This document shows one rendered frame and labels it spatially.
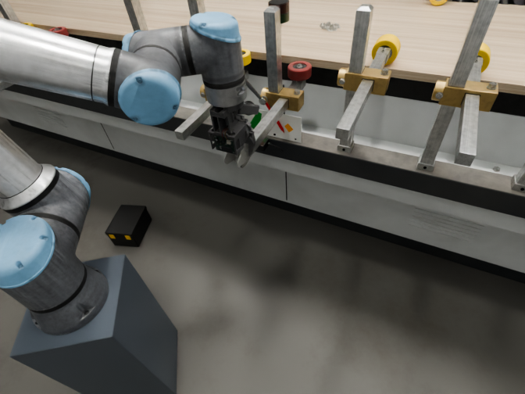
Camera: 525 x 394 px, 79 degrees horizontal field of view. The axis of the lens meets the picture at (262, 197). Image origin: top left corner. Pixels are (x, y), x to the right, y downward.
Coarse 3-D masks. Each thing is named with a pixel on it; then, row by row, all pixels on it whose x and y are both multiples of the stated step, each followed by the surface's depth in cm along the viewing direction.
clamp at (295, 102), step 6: (264, 90) 105; (282, 90) 104; (288, 90) 104; (294, 90) 103; (300, 90) 103; (270, 96) 104; (276, 96) 103; (282, 96) 102; (288, 96) 101; (294, 96) 101; (300, 96) 101; (270, 102) 106; (288, 102) 103; (294, 102) 102; (300, 102) 103; (288, 108) 104; (294, 108) 103; (300, 108) 104
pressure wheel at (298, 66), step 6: (288, 66) 107; (294, 66) 107; (300, 66) 107; (306, 66) 106; (288, 72) 107; (294, 72) 105; (300, 72) 105; (306, 72) 105; (294, 78) 107; (300, 78) 106; (306, 78) 107
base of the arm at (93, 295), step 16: (96, 272) 88; (80, 288) 80; (96, 288) 84; (64, 304) 77; (80, 304) 80; (96, 304) 83; (32, 320) 82; (48, 320) 78; (64, 320) 79; (80, 320) 81
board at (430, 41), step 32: (32, 0) 197; (64, 0) 191; (96, 0) 186; (160, 0) 176; (224, 0) 167; (256, 0) 163; (320, 0) 155; (352, 0) 152; (384, 0) 148; (416, 0) 145; (96, 32) 148; (128, 32) 144; (256, 32) 133; (288, 32) 130; (320, 32) 127; (352, 32) 125; (384, 32) 123; (416, 32) 120; (448, 32) 118; (512, 32) 114; (320, 64) 112; (416, 64) 103; (448, 64) 101; (512, 64) 98
